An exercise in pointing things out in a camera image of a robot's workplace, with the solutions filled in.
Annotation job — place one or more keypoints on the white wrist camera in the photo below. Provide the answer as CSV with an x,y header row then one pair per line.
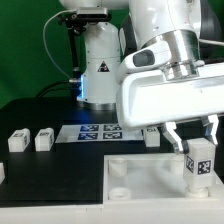
x,y
149,58

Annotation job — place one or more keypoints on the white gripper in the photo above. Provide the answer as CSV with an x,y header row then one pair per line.
x,y
148,99

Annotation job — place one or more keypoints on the sheet with four tags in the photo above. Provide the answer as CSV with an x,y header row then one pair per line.
x,y
96,132

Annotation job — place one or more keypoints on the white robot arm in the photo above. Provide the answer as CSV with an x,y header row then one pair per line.
x,y
178,22

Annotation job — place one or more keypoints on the grey camera on stand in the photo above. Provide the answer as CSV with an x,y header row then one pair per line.
x,y
92,13

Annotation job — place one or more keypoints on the white front and right fence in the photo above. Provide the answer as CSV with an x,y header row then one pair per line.
x,y
113,214

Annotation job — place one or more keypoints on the black camera stand pole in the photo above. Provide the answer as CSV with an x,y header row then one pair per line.
x,y
75,28

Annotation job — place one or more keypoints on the white square tabletop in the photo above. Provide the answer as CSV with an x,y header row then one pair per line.
x,y
153,180

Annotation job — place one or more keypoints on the white block left edge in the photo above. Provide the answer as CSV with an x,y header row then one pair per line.
x,y
2,173

